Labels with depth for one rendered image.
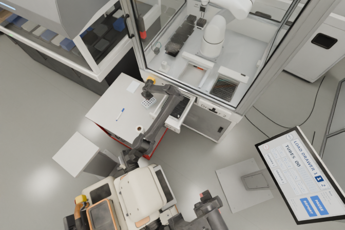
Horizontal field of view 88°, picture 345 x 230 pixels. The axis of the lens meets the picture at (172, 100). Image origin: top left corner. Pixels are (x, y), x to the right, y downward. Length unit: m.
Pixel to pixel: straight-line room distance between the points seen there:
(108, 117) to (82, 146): 0.32
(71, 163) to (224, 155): 1.66
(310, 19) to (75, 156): 1.76
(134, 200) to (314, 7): 1.06
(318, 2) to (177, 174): 2.00
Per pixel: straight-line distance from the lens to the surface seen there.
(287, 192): 1.49
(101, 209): 1.49
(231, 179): 2.36
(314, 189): 1.44
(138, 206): 0.94
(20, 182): 2.95
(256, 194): 2.44
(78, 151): 1.78
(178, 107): 1.56
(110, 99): 1.87
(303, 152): 1.41
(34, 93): 3.42
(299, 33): 0.94
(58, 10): 1.46
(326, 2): 0.87
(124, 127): 1.70
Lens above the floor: 2.30
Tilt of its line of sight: 62 degrees down
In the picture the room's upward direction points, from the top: 2 degrees counter-clockwise
